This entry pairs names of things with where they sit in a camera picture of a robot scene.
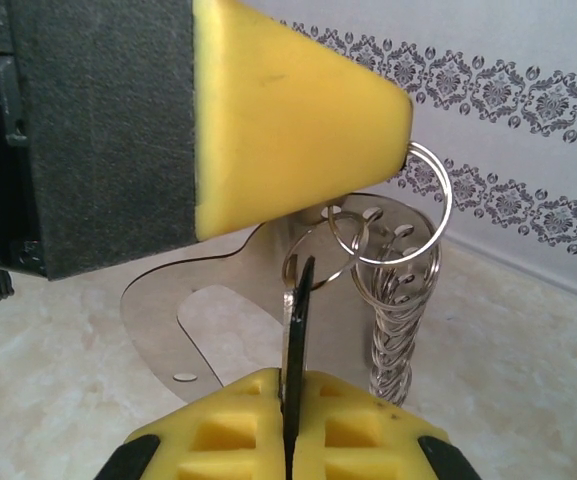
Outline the small silver split ring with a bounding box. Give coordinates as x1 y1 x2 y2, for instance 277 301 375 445
281 223 372 291

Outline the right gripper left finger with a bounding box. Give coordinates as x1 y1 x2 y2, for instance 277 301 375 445
100 368 285 480

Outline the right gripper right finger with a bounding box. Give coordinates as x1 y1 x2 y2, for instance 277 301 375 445
290 370 479 480

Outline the silver keyring chain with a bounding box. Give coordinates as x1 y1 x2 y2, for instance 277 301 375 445
325 141 455 406

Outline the key with black head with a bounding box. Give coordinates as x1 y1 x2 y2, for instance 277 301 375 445
281 255 318 416

